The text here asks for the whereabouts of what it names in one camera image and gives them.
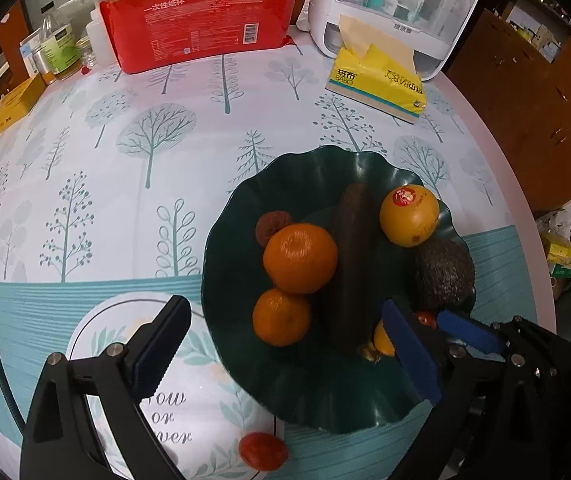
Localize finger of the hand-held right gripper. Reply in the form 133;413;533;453
437;309;509;356
490;316;571;411

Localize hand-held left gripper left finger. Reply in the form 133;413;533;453
19;295;192;480

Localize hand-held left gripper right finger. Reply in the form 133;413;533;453
382;299;551;480

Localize small yellow kumquat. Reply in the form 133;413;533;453
371;321;397;358

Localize dark avocado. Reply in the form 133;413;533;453
412;238;476;312

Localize dark green scalloped plate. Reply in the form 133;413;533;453
200;145;477;432

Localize dark overripe banana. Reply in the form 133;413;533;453
326;182;379;356

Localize mandarin orange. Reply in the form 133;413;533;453
252;288;312;347
262;223;339;295

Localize large orange with red sticker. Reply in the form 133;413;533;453
379;185;440;248

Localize dark red lychee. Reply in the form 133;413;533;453
256;210;295;246

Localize yellow and white plastic bags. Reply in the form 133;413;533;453
538;212;571;281

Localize tree print tablecloth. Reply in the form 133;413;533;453
0;25;559;480

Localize brown wooden cabinet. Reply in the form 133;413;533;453
445;7;571;213

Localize yellow tissue pack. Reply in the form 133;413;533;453
325;14;429;125

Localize yellow cardboard box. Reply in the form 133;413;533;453
0;75;45;139

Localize small glass jar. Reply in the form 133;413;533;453
76;37;97;73

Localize small metal can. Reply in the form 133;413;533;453
30;45;56;83

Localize white squeeze bottle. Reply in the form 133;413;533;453
85;20;116;67

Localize glass bottle with green label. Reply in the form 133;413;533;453
38;5;82;83

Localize wooden shelf with small items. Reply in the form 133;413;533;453
485;0;571;66

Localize white and blue box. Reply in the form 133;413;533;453
19;30;43;68

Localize red paper cup package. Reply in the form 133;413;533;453
99;0;302;75

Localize white cosmetics storage box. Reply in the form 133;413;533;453
296;0;482;82

